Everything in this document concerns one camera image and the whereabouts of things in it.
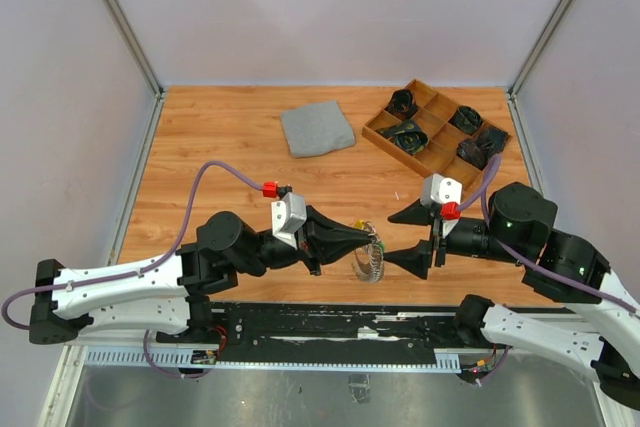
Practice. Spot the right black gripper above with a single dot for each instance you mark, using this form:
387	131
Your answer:
418	214

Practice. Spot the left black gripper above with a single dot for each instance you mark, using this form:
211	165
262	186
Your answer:
321	240

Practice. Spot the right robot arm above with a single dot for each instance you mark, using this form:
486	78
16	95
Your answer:
517	227

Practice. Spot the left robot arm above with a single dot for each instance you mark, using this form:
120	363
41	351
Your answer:
169	293

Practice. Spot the rolled dark tie centre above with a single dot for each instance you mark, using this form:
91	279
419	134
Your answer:
407	135

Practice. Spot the rolled dark tie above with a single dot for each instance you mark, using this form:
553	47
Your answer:
407	135
402	104
466	119
478	151

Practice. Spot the rolled dark tie lower right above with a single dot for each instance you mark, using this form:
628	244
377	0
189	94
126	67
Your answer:
478	151

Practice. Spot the wooden compartment tray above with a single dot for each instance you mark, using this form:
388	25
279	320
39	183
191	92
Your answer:
436	107

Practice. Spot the folded grey cloth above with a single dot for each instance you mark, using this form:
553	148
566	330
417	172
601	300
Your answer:
316	129

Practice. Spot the rolled dark tie top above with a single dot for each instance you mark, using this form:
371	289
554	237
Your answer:
402	104

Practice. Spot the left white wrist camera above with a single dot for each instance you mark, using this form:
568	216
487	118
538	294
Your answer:
288	216

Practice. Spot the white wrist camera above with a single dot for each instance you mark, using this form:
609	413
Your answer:
288	216
442	195

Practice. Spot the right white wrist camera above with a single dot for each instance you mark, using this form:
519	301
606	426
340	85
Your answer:
442	195

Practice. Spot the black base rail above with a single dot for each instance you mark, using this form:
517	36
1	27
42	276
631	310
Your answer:
327	334

